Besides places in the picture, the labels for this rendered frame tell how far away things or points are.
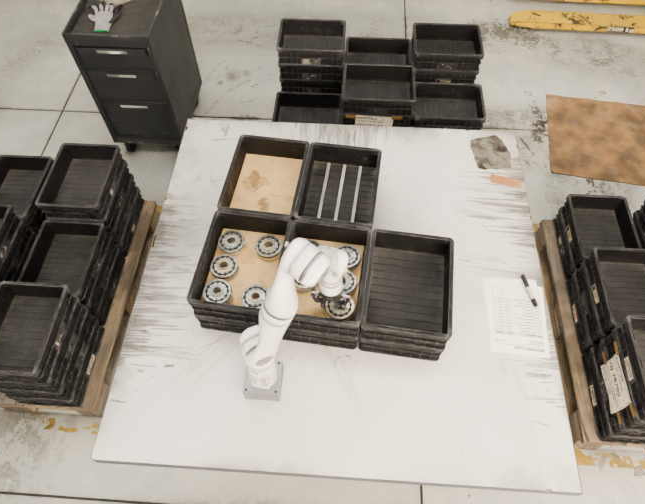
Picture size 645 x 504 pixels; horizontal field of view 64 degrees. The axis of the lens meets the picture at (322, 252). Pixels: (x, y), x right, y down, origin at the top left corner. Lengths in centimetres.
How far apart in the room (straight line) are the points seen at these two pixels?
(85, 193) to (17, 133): 136
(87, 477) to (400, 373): 153
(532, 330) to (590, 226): 108
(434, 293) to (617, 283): 110
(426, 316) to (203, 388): 83
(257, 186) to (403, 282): 73
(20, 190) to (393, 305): 211
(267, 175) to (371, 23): 251
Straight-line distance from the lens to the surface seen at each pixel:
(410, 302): 190
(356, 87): 313
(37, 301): 258
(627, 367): 244
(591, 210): 313
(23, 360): 248
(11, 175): 328
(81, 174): 294
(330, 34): 350
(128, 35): 297
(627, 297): 276
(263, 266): 196
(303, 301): 187
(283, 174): 222
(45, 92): 435
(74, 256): 278
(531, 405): 200
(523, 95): 406
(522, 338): 208
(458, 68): 334
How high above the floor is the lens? 250
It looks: 58 degrees down
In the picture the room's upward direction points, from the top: 1 degrees counter-clockwise
